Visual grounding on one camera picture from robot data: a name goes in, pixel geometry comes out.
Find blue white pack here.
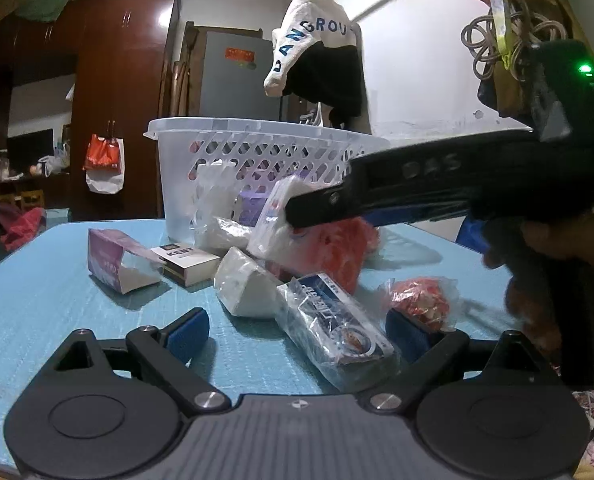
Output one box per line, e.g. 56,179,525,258
274,274,400,392

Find white tissue pack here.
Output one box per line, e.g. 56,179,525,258
213,247,282,320

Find white plastic laundry basket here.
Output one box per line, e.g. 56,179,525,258
143,117,390,242

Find dark red box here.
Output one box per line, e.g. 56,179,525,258
295,218,379,292

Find red candy bag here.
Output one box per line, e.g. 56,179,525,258
378,276,464,332

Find black white KENT box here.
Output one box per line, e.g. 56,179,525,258
152,243,221,287

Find purple open carton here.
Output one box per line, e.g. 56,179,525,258
88,229,161,295

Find pink white long box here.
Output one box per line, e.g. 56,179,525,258
247,177,326,274

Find orange white hanging bag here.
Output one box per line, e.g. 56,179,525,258
83,134,126,195

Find black monitor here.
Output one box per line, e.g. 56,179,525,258
6,129,54,174

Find white and black hanging jacket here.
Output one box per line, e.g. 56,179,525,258
263,0,363,129

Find grey door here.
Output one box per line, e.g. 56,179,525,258
178,22,285,120

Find dark red wooden wardrobe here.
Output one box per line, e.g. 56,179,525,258
0,0,180,221

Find coiled grey cables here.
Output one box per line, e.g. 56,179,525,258
459,0,574,82

